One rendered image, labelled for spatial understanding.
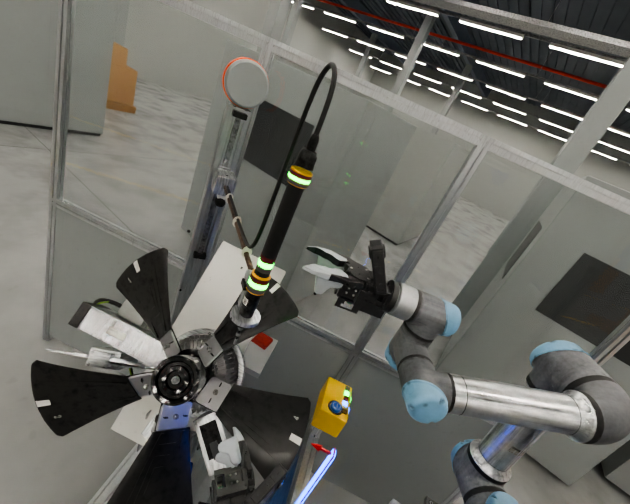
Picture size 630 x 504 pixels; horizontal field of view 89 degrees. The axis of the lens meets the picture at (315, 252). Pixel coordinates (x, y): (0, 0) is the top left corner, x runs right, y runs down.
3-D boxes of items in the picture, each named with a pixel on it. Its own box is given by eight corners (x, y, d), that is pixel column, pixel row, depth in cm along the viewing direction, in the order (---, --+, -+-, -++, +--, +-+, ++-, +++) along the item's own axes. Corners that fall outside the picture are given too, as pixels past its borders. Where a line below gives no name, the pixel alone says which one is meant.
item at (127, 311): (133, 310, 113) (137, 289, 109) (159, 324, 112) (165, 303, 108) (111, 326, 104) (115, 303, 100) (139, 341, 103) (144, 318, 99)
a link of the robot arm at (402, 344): (386, 379, 71) (411, 343, 66) (380, 344, 81) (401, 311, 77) (417, 391, 72) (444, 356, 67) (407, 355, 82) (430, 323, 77)
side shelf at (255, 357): (212, 312, 163) (213, 308, 162) (276, 344, 161) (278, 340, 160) (184, 341, 141) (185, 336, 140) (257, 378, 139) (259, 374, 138)
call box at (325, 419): (318, 393, 127) (329, 375, 123) (341, 405, 127) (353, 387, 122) (308, 427, 113) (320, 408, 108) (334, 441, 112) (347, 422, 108)
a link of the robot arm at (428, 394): (647, 473, 62) (398, 429, 61) (604, 422, 72) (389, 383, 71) (686, 434, 57) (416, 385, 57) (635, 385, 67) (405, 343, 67)
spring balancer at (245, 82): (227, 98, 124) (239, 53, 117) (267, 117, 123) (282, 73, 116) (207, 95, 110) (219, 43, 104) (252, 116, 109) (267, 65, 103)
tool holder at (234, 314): (226, 300, 77) (238, 267, 73) (254, 303, 81) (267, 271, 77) (231, 327, 70) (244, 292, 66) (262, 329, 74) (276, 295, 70)
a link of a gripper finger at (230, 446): (216, 424, 76) (221, 466, 70) (241, 419, 79) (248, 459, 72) (214, 431, 78) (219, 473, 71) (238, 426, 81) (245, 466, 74)
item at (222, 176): (209, 184, 124) (215, 163, 120) (228, 189, 127) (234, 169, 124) (212, 195, 116) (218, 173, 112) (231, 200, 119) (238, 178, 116)
